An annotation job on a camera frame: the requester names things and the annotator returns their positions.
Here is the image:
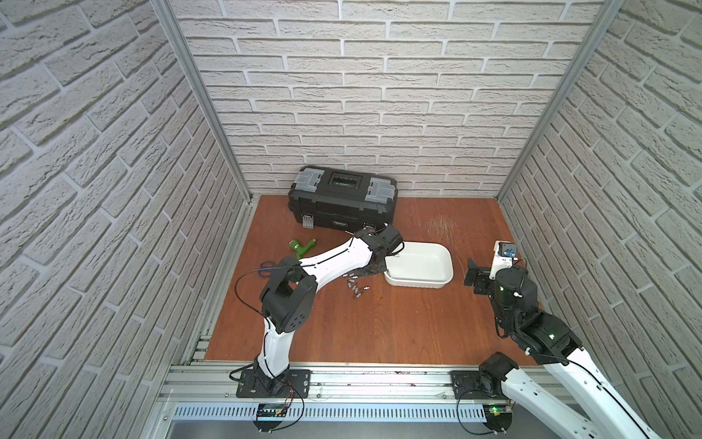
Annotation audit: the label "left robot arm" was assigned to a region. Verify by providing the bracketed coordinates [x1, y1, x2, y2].
[253, 224, 404, 386]

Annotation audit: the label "black plastic toolbox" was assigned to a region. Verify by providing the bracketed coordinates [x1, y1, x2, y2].
[288, 166, 398, 232]

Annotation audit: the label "controller board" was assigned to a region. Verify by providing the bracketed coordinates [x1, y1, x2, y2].
[483, 405, 513, 435]
[253, 404, 290, 433]

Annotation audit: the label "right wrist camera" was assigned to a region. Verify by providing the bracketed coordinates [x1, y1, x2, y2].
[489, 241, 517, 280]

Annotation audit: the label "white plastic storage box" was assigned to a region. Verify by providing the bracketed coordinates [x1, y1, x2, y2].
[384, 241, 453, 289]

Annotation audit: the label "right controller board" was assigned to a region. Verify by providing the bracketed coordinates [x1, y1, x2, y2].
[483, 405, 513, 435]

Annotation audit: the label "left aluminium corner post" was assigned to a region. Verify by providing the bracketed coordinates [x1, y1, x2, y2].
[152, 0, 253, 203]

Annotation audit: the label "aluminium front rail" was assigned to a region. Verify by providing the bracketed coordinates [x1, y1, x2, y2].
[158, 361, 610, 424]

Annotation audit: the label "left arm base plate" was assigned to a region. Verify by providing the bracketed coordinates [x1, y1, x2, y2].
[236, 369, 312, 399]

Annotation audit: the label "blue handled scissors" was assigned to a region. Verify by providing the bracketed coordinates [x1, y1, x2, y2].
[258, 261, 277, 278]

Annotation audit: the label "aluminium corner post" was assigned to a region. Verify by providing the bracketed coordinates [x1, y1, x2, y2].
[495, 0, 625, 203]
[152, 0, 253, 203]

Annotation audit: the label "left controller board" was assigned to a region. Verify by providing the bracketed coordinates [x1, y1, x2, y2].
[253, 404, 290, 433]

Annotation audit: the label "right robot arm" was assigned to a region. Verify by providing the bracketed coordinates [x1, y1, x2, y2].
[458, 255, 658, 438]

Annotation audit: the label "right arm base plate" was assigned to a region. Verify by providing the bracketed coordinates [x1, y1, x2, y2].
[450, 371, 506, 401]

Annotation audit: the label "right aluminium corner post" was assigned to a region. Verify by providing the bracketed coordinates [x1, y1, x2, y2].
[495, 0, 625, 203]

